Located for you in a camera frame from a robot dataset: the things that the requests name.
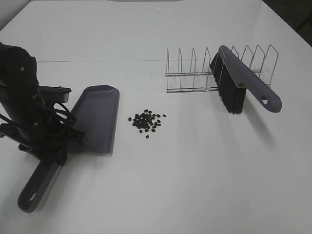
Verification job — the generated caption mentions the chrome wire rack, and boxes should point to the chrome wire rack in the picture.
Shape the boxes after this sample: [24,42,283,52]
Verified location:
[165,44,279,93]

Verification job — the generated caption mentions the black cable bundle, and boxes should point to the black cable bundle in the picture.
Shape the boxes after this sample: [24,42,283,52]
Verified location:
[36,90,77,147]

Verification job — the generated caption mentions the pile of coffee beans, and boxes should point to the pile of coffee beans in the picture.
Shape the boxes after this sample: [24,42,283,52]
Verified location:
[127,109,167,139]

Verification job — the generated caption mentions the grey brush black bristles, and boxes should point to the grey brush black bristles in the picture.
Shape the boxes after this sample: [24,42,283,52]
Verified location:
[210,45,282,114]

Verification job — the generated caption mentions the grey plastic dustpan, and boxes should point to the grey plastic dustpan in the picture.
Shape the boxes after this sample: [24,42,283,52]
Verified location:
[18,85,119,213]

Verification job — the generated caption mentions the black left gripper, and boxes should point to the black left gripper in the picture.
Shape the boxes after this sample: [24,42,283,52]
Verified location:
[0,86,86,166]

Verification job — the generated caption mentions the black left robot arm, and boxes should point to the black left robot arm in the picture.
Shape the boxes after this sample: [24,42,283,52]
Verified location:
[0,44,85,149]

